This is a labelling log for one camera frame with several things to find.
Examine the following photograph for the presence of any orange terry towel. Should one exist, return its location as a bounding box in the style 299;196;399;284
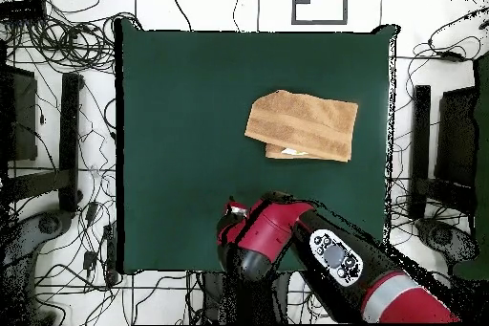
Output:
244;89;359;163

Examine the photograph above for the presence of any dark green tablecloth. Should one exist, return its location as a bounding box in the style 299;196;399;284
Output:
114;19;400;275

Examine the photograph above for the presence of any black power strip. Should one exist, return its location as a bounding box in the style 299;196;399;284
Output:
102;222;118;285

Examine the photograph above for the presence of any black power adapter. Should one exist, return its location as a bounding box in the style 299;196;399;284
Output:
82;250;99;271
85;201;100;225

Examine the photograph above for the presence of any dark office chair base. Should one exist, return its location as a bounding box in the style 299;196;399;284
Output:
0;208;75;325
415;217;480;266

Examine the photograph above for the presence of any dark rectangular panel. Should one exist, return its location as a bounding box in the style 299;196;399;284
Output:
0;65;38;163
434;86;478;189

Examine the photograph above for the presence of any dark green cloth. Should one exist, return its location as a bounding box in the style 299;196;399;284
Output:
453;52;489;281

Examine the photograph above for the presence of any black metal stand frame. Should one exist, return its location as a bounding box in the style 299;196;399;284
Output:
407;84;478;220
0;72;84;214

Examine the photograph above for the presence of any grey square floor frame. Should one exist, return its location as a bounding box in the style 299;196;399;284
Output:
291;0;350;26

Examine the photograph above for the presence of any black cable tangle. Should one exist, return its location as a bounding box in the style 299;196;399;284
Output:
0;0;144;75

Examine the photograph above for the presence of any black switch box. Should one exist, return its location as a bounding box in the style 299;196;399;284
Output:
0;0;48;23

